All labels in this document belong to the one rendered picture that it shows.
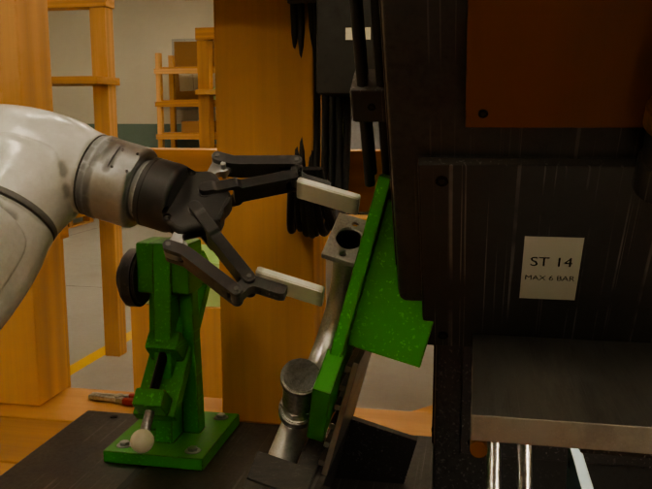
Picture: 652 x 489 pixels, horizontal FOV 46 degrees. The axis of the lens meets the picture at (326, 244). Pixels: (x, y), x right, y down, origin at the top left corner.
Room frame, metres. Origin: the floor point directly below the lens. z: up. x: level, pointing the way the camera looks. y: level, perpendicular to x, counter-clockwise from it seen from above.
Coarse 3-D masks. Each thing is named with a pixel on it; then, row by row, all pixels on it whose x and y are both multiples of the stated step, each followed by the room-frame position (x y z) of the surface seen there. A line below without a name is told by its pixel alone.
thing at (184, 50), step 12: (180, 48) 11.40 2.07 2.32; (192, 48) 11.36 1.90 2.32; (180, 60) 11.40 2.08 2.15; (192, 60) 11.36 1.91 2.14; (180, 84) 11.40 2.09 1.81; (192, 84) 11.36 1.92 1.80; (180, 96) 11.40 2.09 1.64; (192, 96) 11.36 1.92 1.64; (180, 108) 11.40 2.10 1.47; (192, 108) 11.37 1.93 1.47
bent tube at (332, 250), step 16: (336, 224) 0.78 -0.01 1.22; (352, 224) 0.79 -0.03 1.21; (336, 240) 0.78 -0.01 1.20; (352, 240) 0.79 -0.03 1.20; (336, 256) 0.75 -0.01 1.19; (352, 256) 0.75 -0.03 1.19; (336, 272) 0.80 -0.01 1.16; (336, 288) 0.82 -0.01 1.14; (336, 304) 0.82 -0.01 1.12; (336, 320) 0.83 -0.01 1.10; (320, 336) 0.83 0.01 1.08; (320, 352) 0.82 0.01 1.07; (288, 432) 0.75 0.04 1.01; (304, 432) 0.75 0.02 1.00; (272, 448) 0.74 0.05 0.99; (288, 448) 0.73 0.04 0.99
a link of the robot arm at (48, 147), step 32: (0, 128) 0.81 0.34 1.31; (32, 128) 0.81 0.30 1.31; (64, 128) 0.82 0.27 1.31; (0, 160) 0.78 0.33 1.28; (32, 160) 0.79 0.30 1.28; (64, 160) 0.80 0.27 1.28; (0, 192) 0.76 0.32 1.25; (32, 192) 0.77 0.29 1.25; (64, 192) 0.80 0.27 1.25; (64, 224) 0.82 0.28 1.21
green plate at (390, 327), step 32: (384, 192) 0.67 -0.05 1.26; (384, 224) 0.68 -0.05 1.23; (384, 256) 0.68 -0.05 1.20; (352, 288) 0.68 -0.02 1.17; (384, 288) 0.68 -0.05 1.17; (352, 320) 0.68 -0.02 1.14; (384, 320) 0.68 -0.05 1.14; (416, 320) 0.68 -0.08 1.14; (384, 352) 0.68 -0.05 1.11; (416, 352) 0.68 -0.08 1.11
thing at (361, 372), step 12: (348, 360) 0.73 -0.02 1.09; (360, 360) 0.72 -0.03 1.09; (348, 372) 0.71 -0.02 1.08; (360, 372) 0.77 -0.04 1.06; (348, 384) 0.71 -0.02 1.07; (360, 384) 0.84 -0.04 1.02; (348, 396) 0.71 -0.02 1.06; (336, 408) 0.71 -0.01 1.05; (348, 408) 0.75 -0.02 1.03; (336, 420) 0.72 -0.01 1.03; (348, 420) 0.82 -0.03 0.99; (336, 432) 0.71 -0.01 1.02; (324, 444) 0.71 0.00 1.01; (336, 444) 0.71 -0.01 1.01; (324, 456) 0.72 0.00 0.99; (324, 468) 0.71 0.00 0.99
